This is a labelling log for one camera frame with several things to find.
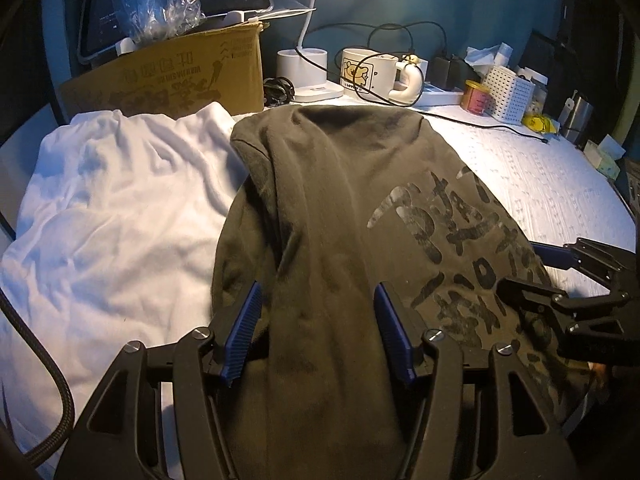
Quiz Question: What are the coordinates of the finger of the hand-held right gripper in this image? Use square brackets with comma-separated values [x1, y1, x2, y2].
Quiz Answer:
[530, 237, 640, 291]
[495, 276, 640, 333]

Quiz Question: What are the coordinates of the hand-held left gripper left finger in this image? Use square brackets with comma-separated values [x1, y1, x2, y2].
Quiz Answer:
[52, 280, 265, 480]

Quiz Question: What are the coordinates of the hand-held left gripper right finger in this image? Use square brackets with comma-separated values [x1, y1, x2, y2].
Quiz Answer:
[374, 281, 576, 480]

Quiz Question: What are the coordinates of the brown printed t-shirt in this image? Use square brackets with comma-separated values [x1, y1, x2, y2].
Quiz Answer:
[210, 104, 606, 480]

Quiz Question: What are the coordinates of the yellow tissue pack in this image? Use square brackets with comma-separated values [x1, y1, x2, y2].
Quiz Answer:
[582, 135, 626, 181]

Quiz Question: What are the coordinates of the yellow snack packet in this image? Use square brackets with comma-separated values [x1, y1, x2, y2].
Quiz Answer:
[522, 112, 558, 134]

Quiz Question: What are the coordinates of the stainless steel tumbler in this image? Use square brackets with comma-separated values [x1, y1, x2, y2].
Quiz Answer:
[559, 97, 595, 143]

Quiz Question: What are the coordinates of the glass jar with white lid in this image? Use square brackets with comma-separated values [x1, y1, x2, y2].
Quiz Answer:
[517, 67, 550, 116]

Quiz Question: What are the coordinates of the white perforated basket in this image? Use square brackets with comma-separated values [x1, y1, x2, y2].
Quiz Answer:
[482, 65, 536, 123]

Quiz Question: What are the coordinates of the white crumpled cloth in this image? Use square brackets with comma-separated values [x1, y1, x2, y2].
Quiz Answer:
[0, 101, 251, 461]

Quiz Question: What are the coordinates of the red can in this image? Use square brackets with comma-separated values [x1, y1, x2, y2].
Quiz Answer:
[461, 80, 493, 113]

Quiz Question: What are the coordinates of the white power strip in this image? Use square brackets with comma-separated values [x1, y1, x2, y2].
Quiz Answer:
[415, 85, 466, 107]

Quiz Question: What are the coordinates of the black power adapter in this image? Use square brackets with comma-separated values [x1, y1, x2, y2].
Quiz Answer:
[431, 55, 468, 91]

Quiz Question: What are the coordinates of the white loose tissue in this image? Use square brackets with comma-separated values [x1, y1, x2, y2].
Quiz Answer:
[465, 42, 513, 68]

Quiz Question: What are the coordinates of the white charger plug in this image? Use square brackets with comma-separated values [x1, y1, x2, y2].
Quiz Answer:
[407, 57, 430, 86]

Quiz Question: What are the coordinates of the white printed mug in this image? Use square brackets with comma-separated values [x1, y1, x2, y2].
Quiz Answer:
[336, 47, 426, 106]

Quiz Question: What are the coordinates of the cardboard box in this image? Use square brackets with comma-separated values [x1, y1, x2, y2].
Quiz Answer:
[57, 21, 266, 120]

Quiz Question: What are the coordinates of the white desk lamp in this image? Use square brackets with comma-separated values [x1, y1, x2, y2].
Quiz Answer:
[276, 0, 346, 102]

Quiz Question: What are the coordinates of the clear plastic bag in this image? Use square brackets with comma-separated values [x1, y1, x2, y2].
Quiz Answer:
[107, 0, 203, 43]

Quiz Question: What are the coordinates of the thin black cable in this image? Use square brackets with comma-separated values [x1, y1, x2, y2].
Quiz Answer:
[425, 110, 548, 146]

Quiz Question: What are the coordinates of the black braided cable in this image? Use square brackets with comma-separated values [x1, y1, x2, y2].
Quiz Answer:
[0, 287, 76, 461]

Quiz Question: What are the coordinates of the coiled black cable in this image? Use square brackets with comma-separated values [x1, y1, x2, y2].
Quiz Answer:
[263, 77, 296, 108]

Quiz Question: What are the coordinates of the black charger cable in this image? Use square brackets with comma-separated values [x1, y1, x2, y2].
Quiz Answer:
[300, 21, 448, 68]

